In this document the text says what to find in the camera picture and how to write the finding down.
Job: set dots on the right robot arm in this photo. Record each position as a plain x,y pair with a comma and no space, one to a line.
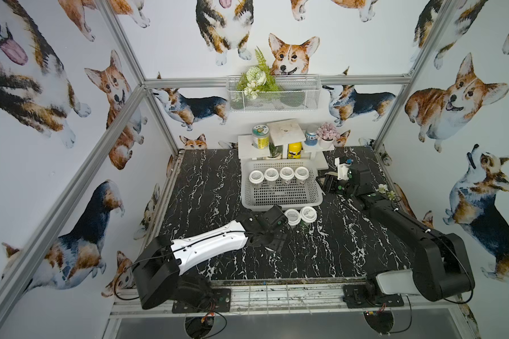
441,267

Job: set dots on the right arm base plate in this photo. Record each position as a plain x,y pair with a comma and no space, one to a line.
364,298

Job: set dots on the green fern white flower bouquet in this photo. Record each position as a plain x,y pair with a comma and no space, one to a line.
257,82

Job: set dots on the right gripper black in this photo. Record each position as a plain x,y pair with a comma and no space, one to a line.
334,181

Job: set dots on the white plastic perforated basket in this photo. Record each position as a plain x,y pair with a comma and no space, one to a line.
292,195

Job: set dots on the yellow jar on shelf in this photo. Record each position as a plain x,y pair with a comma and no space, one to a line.
294,150

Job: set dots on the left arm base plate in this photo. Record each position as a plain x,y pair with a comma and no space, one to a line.
218,299

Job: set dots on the yogurt cup row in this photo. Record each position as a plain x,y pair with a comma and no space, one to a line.
287,175
308,215
271,176
256,178
293,217
302,174

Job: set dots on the white wire wall basket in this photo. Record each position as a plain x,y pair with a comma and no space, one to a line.
288,93

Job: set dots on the small green plant under shelf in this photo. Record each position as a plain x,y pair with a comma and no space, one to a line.
276,151

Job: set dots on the yogurt cup front row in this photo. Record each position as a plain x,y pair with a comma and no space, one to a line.
271,176
287,175
302,174

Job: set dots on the blue white small jar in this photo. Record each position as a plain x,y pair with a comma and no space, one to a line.
311,135

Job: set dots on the small potted white flower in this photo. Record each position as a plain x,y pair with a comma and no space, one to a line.
385,191

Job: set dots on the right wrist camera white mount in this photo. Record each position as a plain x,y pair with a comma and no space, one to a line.
342,167

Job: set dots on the pink flower pot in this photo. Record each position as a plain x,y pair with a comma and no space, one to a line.
326,135

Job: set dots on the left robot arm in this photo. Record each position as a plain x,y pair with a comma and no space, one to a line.
161,272

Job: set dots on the white stepped display shelf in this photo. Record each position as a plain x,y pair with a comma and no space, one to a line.
283,133

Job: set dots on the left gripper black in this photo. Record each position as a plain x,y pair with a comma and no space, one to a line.
273,220

